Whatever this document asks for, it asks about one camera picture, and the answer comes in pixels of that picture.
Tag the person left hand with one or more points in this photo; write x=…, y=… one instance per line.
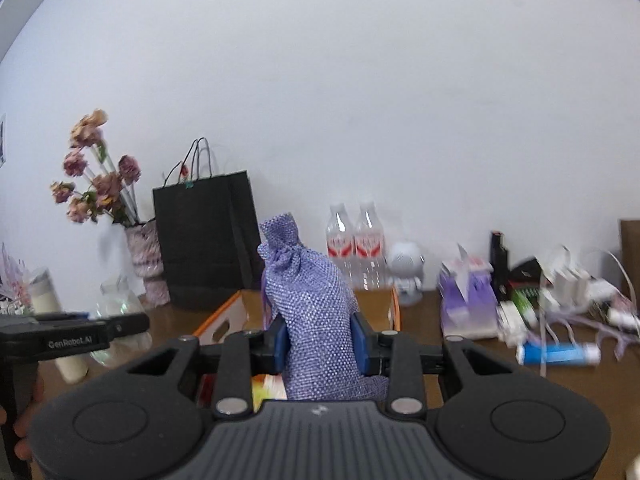
x=21, y=427

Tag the purple tissue pack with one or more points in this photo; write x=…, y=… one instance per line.
x=468, y=304

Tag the left clear water bottle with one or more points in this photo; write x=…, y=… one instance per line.
x=340, y=242

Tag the pink white textured vase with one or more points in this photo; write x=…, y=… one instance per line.
x=146, y=257

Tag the blue white tube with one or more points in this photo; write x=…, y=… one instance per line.
x=559, y=354

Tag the red orange cardboard box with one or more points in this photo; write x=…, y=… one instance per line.
x=243, y=311

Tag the black lipstick tube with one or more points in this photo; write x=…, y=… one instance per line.
x=499, y=261

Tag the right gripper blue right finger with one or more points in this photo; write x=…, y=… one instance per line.
x=372, y=350

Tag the right clear water bottle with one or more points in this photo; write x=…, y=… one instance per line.
x=370, y=247

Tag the white charger plug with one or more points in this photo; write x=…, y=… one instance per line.
x=563, y=284

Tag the purple mesh drawstring pouch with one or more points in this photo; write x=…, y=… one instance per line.
x=310, y=293

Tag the clear water bottle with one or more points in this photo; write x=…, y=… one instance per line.
x=340, y=242
x=370, y=247

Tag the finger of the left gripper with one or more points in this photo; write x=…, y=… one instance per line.
x=127, y=325

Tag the cream thermos bottle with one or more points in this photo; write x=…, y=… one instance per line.
x=46, y=305

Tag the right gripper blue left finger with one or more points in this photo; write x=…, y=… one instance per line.
x=269, y=349

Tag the black paper shopping bag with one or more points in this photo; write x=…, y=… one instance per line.
x=207, y=227

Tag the green white small tube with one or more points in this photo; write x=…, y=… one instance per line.
x=525, y=308

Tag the dried pink flower bouquet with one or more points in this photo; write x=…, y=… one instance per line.
x=96, y=186

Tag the purple glasses frame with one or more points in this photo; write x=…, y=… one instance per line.
x=601, y=331

